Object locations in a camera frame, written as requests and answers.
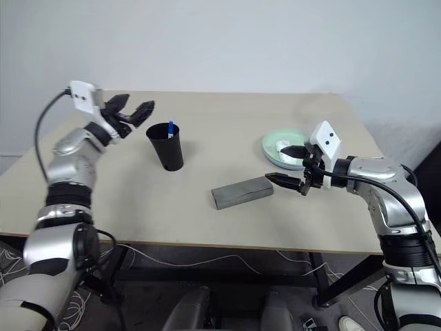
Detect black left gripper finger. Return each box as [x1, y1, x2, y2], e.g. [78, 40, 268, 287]
[104, 93, 131, 115]
[129, 100, 156, 130]

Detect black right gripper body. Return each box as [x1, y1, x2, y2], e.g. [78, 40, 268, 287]
[297, 142, 327, 198]

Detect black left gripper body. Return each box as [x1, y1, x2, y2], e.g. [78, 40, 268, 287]
[101, 103, 137, 138]

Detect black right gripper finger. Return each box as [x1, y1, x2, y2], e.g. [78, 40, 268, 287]
[280, 146, 308, 161]
[265, 172, 306, 194]

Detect white tissue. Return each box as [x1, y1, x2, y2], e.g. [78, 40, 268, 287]
[275, 139, 305, 163]

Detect light green plate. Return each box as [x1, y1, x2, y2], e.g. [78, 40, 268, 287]
[260, 128, 309, 169]

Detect grey translucent glasses case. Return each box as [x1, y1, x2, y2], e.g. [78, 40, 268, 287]
[211, 174, 275, 211]

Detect light blue plate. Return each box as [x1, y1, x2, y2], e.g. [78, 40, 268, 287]
[262, 148, 307, 172]

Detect black plastic cup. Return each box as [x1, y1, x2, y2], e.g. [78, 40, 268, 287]
[145, 122, 185, 172]

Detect white shoe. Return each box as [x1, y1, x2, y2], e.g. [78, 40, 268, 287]
[338, 315, 367, 331]

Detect dark grey rounded shape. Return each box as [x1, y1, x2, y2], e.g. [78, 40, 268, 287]
[161, 285, 213, 331]

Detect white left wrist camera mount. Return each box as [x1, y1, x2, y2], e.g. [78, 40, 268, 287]
[68, 80, 121, 139]

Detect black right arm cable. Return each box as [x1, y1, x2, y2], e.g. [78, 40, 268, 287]
[315, 164, 441, 281]

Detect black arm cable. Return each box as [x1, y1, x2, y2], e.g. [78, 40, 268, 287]
[315, 164, 441, 281]
[34, 88, 127, 331]

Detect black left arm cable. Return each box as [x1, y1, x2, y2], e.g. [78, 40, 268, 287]
[34, 88, 127, 331]

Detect black metal table frame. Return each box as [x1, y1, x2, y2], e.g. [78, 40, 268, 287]
[77, 237, 392, 308]

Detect long white floor cable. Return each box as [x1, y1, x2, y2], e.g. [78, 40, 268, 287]
[115, 241, 383, 311]

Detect tangled white floor cable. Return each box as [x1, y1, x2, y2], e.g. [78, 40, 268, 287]
[0, 241, 96, 331]

